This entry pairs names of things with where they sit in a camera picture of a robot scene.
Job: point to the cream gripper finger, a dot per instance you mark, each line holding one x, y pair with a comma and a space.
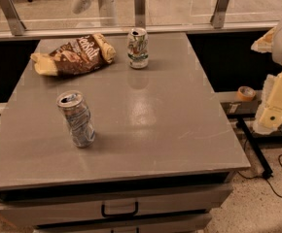
268, 117
264, 44

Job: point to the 7up soda can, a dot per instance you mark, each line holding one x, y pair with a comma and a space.
137, 48

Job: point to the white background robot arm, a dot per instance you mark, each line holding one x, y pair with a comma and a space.
105, 9

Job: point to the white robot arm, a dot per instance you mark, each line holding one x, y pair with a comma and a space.
276, 53

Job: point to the redbull can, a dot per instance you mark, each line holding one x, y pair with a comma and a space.
74, 109

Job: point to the orange tape roll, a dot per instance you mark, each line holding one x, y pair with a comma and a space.
246, 93

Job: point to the black table leg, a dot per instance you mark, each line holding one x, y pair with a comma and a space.
267, 172

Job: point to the lower grey drawer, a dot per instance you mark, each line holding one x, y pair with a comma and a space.
187, 223

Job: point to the grey drawer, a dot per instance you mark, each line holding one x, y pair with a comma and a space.
103, 206
187, 223

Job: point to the brown chip bag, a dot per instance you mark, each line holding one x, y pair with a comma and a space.
77, 57

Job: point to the upper grey drawer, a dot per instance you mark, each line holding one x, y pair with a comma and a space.
103, 206

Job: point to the right metal bracket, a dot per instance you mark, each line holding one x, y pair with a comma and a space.
218, 18

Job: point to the metal bracket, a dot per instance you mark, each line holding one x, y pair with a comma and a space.
15, 24
140, 13
218, 18

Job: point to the middle metal bracket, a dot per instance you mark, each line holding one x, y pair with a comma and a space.
140, 13

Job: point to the left metal bracket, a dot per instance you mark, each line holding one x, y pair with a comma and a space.
15, 24

